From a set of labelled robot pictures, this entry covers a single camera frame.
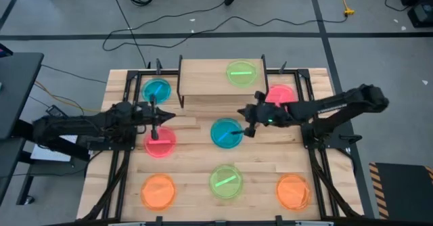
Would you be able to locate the white flat box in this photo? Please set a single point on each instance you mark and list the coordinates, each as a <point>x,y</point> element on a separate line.
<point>50,154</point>

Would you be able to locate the orange translucent plate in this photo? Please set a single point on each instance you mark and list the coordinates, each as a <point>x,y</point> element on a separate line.
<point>158,192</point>
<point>293,192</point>

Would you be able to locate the black aluminium table frame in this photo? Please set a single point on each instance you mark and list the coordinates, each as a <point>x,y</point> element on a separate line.
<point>169,72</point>

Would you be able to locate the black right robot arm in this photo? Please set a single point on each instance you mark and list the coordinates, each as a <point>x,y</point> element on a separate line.
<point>335,106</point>

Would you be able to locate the black desk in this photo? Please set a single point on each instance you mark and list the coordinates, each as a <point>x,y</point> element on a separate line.
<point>17,84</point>

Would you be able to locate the black mat with yellow stripes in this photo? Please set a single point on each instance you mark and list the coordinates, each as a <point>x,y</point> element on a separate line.
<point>402,188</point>

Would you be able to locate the black power adapter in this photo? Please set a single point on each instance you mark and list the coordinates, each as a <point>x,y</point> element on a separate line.
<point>55,111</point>

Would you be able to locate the wooden shelf with black legs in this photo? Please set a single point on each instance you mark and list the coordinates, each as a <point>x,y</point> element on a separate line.
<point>203,77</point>

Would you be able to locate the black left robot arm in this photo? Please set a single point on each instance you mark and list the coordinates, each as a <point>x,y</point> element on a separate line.
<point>84,126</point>

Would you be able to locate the teal translucent plate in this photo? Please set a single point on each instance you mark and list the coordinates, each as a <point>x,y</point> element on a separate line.
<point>220,128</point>
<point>149,89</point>

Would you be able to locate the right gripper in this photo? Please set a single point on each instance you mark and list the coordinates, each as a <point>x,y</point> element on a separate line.
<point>267,116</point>

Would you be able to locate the green translucent plate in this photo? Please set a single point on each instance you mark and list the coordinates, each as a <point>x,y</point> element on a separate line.
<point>226,189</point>
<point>242,80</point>

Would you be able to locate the dark screen device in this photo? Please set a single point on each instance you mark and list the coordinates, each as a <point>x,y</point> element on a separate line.
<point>4,50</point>

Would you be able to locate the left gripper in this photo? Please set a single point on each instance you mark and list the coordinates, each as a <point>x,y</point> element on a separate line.
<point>143,115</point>

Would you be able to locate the pink translucent plate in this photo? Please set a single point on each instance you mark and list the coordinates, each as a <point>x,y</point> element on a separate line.
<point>282,94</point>
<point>164,150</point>

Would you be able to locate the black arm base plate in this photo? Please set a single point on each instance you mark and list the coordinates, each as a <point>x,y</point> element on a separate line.
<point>340,145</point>
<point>113,147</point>

